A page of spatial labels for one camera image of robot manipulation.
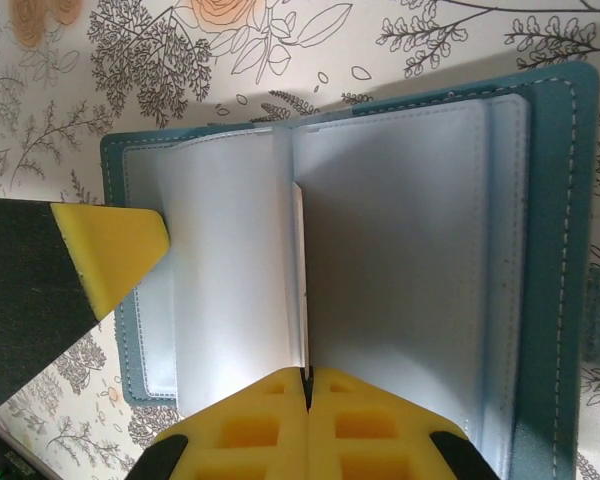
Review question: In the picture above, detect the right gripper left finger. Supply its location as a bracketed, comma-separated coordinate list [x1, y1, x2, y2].
[129, 368, 311, 480]

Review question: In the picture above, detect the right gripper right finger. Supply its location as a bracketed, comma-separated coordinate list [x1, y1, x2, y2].
[308, 368, 499, 480]

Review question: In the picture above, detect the teal card holder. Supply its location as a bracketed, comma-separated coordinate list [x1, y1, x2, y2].
[99, 62, 600, 480]

